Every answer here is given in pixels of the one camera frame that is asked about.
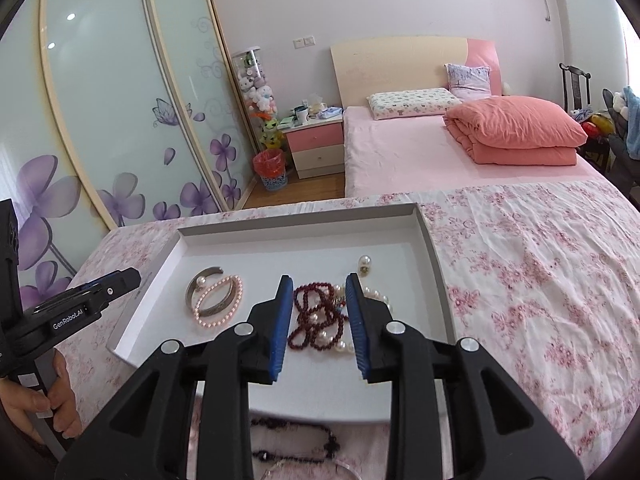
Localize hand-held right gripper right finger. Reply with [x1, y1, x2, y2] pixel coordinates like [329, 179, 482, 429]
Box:
[345, 272, 586, 480]

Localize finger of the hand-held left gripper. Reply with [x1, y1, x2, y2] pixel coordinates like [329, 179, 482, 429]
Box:
[35, 271, 143, 314]
[75, 268, 136, 291]

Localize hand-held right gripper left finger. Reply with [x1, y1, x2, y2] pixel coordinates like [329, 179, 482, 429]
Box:
[52, 274, 296, 480]

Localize dark red bead bracelet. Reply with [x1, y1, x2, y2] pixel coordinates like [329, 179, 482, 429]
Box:
[286, 282, 351, 354]

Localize white pearl bracelet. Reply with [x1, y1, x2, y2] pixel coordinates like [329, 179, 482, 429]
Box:
[312, 282, 392, 357]

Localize light pink pearl bracelet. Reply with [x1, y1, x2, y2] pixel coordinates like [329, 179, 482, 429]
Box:
[192, 274, 245, 331]

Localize silver cuff bracelet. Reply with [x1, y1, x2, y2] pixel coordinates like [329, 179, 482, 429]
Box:
[184, 266, 227, 307]

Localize grey cardboard tray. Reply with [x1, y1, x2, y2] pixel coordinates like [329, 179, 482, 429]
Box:
[107, 202, 457, 424]

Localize person's left hand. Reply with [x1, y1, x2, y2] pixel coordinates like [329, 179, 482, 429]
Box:
[0, 347, 84, 444]

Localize red trash bin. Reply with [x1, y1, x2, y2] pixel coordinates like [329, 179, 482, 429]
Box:
[252, 150, 287, 192]

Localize flower print glass wardrobe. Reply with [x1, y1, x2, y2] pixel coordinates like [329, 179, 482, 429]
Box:
[0, 0, 261, 306]

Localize pink floral bedsheet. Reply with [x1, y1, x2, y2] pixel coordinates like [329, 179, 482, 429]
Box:
[52, 177, 640, 480]

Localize pink sheeted bed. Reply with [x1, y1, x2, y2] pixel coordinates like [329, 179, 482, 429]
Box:
[342, 105, 609, 199]

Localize pink and beige nightstand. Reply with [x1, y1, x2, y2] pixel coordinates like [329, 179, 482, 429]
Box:
[278, 110, 347, 180]

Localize printed white pillow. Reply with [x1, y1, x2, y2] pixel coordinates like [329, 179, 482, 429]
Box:
[367, 87, 464, 121]

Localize plush toy display tube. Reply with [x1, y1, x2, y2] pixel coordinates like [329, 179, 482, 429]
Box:
[232, 47, 286, 154]

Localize folded salmon quilt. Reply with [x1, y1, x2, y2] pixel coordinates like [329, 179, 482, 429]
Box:
[443, 96, 589, 166]

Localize beige and pink headboard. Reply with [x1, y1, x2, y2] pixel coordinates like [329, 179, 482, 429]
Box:
[330, 35, 504, 107]

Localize small lilac pillow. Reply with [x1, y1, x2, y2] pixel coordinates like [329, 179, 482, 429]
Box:
[445, 63, 494, 101]

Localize grey chair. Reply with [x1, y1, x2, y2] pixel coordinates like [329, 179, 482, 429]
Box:
[602, 87, 640, 182]

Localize colourful toys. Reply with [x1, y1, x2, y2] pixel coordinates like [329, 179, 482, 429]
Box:
[574, 107, 614, 139]

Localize dark wooden chair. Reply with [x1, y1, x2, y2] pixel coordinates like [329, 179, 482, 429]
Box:
[558, 62, 614, 171]

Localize blue fleece garment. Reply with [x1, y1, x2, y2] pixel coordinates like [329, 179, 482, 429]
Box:
[620, 85, 640, 161]

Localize black bead bracelet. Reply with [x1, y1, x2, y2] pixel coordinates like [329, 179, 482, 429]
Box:
[249, 416, 342, 463]

